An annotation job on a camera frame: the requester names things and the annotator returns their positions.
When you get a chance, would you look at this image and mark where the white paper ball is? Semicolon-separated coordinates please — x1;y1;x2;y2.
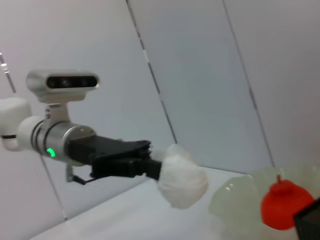
156;143;210;210

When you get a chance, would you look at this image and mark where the black mesh pen holder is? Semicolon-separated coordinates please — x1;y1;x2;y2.
292;196;320;240

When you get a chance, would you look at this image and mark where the clear green glass fruit plate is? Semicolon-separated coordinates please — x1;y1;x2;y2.
208;162;320;240

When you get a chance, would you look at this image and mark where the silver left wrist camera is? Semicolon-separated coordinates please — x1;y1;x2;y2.
26;69;100;123

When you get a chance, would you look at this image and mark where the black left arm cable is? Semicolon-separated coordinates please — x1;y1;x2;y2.
65;163;95;186

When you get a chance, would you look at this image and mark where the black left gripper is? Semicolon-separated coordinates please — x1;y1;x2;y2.
67;136;163;181

